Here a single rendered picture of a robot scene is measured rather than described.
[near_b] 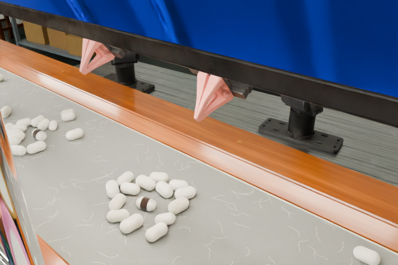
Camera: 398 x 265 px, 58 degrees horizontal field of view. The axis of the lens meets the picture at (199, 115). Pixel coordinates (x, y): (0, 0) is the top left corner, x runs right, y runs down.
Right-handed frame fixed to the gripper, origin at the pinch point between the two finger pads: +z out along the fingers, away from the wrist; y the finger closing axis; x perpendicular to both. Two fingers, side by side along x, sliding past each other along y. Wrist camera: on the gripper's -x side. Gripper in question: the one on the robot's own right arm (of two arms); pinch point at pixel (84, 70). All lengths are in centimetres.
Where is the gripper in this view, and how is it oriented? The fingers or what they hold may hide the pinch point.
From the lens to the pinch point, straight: 83.1
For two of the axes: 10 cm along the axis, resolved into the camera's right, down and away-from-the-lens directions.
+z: -4.8, 8.5, -2.3
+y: 7.8, 2.9, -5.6
